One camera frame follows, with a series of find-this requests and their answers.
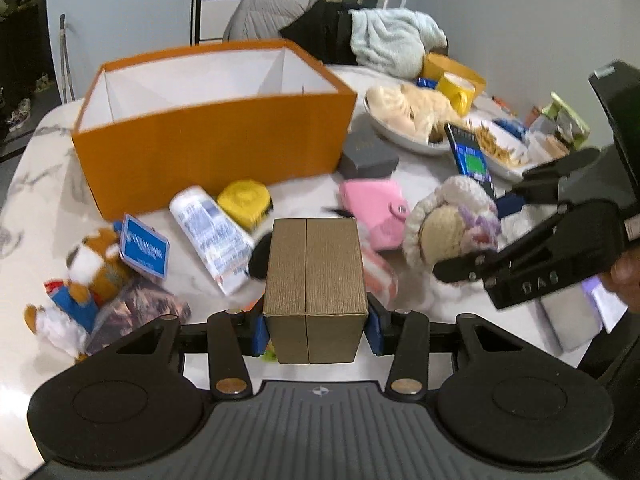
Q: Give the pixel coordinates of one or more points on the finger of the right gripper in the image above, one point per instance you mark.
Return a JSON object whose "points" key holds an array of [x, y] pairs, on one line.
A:
{"points": [[525, 264], [540, 185]]}

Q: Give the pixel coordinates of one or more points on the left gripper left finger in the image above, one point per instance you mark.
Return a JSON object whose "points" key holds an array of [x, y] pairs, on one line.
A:
{"points": [[256, 336]]}

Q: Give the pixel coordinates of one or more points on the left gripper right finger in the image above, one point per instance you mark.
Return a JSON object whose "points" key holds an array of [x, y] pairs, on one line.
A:
{"points": [[379, 328]]}

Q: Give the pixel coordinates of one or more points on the gold rectangular gift box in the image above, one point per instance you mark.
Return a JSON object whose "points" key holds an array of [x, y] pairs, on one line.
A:
{"points": [[315, 301]]}

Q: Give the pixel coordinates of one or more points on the crocheted sheep doll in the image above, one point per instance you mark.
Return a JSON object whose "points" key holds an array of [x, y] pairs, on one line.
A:
{"points": [[458, 218]]}

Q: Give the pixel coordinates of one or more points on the white cream tube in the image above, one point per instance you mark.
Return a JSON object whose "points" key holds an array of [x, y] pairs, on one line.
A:
{"points": [[223, 247]]}

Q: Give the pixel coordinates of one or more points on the anime art card pack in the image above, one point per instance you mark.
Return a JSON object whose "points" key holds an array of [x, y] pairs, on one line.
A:
{"points": [[139, 302]]}

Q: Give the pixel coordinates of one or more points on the pink wallet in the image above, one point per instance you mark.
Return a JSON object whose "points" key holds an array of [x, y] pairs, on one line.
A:
{"points": [[380, 206]]}

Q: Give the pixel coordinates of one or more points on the yellow tape measure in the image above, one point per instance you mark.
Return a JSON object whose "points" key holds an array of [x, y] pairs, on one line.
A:
{"points": [[247, 203]]}

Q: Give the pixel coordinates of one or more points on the red panda plush toy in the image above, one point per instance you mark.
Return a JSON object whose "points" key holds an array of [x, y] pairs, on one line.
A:
{"points": [[95, 276]]}

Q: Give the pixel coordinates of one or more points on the grey small box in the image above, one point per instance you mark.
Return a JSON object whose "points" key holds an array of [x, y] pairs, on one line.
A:
{"points": [[366, 156]]}

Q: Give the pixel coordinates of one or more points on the white dog plush keychain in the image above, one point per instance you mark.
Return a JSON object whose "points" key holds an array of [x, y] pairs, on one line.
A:
{"points": [[379, 277]]}

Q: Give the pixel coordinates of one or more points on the person right hand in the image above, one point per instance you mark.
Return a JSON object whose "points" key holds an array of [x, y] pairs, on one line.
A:
{"points": [[625, 276]]}

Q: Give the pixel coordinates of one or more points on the orange crochet ball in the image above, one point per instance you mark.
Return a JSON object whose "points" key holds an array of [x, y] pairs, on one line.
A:
{"points": [[252, 304]]}

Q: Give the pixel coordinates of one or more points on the white tray with fries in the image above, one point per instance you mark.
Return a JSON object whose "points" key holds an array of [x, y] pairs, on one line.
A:
{"points": [[507, 157]]}

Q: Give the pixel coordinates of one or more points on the yellow mug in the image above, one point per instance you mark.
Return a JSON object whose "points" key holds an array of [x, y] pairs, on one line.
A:
{"points": [[459, 91]]}

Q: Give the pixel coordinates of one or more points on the white plate with buns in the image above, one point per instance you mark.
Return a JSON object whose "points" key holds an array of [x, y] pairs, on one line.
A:
{"points": [[411, 117]]}

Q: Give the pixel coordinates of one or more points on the yellow bowl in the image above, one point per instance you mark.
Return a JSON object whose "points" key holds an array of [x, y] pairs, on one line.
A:
{"points": [[435, 65]]}

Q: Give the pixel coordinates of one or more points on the light blue fleece blanket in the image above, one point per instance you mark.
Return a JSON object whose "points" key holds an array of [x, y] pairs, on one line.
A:
{"points": [[394, 41]]}

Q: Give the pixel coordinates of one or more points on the orange storage box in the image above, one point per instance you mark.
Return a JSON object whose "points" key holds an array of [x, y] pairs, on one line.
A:
{"points": [[157, 123]]}

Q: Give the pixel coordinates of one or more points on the black garment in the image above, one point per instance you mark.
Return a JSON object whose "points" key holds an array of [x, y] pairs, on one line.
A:
{"points": [[324, 31]]}

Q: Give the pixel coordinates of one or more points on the grey quilted jacket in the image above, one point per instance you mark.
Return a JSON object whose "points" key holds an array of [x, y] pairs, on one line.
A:
{"points": [[262, 19]]}

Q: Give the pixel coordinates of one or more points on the white drawer cabinet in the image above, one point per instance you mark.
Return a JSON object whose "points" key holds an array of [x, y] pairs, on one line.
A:
{"points": [[210, 18]]}

